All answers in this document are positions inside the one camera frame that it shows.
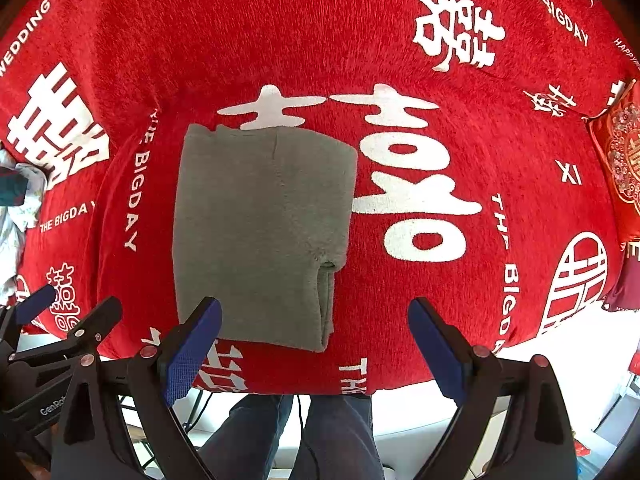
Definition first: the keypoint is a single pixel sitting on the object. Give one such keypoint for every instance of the grey sweater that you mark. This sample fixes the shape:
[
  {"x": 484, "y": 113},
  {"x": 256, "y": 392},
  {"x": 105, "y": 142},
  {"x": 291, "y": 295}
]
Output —
[{"x": 260, "y": 220}]

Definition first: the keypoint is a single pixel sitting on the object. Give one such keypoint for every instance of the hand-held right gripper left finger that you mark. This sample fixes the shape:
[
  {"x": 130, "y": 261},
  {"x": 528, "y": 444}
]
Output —
[{"x": 192, "y": 347}]

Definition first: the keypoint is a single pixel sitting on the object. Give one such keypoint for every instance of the person's leg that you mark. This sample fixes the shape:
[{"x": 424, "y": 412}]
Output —
[
  {"x": 340, "y": 440},
  {"x": 240, "y": 440}
]

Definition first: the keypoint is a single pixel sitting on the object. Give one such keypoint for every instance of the red printed blanket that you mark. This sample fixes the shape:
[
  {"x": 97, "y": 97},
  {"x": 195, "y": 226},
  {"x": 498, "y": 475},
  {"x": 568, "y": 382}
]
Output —
[{"x": 325, "y": 50}]

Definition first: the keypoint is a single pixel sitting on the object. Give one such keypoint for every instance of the crumpled patterned cloth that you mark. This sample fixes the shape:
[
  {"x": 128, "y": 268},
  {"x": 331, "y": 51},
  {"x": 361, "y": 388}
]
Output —
[{"x": 12, "y": 220}]

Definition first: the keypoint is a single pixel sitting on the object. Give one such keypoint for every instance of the person's right leg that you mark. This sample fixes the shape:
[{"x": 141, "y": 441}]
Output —
[{"x": 340, "y": 440}]

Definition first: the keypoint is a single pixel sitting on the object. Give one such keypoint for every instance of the red embroidered cushion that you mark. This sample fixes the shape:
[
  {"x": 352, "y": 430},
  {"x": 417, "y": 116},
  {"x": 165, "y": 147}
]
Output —
[{"x": 622, "y": 160}]

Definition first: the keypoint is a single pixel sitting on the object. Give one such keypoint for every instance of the dark maroon cloth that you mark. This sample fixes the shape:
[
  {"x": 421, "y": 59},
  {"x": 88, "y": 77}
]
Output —
[{"x": 625, "y": 285}]

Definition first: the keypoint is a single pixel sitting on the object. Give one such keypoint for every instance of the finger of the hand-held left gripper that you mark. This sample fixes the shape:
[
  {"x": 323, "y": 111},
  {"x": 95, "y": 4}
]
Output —
[
  {"x": 35, "y": 302},
  {"x": 95, "y": 320}
]

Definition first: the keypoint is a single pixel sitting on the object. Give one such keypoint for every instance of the person's left leg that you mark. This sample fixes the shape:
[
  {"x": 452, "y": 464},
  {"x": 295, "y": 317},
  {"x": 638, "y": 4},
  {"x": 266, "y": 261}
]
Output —
[{"x": 240, "y": 440}]

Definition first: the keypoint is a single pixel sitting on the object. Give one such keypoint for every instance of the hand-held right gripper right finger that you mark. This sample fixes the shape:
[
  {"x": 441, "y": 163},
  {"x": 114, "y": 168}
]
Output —
[{"x": 437, "y": 355}]

